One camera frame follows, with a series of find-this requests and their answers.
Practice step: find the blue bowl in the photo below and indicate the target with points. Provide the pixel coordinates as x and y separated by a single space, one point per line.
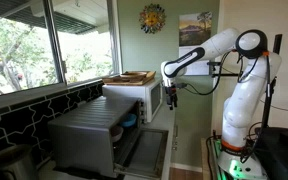
129 120

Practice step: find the wooden serving tray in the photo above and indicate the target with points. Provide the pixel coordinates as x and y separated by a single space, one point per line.
140 81

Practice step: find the colourful sun wall decoration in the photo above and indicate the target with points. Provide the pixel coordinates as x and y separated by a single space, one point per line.
152 18

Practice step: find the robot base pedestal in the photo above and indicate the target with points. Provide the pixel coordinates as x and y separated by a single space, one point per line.
240 168

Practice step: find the black equipment case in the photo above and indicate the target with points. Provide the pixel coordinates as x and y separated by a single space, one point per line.
280 153

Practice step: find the white microwave oven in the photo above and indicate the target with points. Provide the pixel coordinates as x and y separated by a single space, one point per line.
130 93

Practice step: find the toaster oven glass door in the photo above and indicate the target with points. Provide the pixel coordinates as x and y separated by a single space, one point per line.
145 151

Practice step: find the black camera stand pole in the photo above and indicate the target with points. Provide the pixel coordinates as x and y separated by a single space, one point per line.
267 103

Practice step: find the window frame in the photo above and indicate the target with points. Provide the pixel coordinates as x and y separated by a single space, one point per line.
54 43

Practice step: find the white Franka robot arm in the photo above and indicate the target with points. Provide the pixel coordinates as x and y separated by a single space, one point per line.
242 100

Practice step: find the wall calendar with landscape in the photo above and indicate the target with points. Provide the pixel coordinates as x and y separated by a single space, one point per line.
194 30

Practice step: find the silver toaster oven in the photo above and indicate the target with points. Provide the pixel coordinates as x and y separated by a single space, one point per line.
84 133

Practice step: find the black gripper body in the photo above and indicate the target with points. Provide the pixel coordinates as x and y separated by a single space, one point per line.
172 91

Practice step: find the shallow wooden bowl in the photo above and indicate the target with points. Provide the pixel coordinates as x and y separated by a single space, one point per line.
133 74

